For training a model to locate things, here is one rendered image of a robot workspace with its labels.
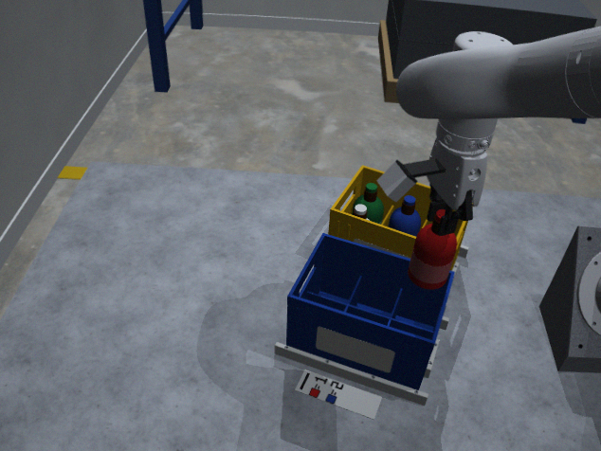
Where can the red bottle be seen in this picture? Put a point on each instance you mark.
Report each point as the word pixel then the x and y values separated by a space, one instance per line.
pixel 432 255

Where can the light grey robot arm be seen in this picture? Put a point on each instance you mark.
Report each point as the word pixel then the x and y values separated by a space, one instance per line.
pixel 559 77

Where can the green bottle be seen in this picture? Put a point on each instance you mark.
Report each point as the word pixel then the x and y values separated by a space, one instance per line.
pixel 374 205

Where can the white paper pick list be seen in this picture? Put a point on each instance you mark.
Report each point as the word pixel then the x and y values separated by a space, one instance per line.
pixel 339 394

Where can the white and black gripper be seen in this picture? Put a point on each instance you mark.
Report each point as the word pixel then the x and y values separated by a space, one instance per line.
pixel 451 189

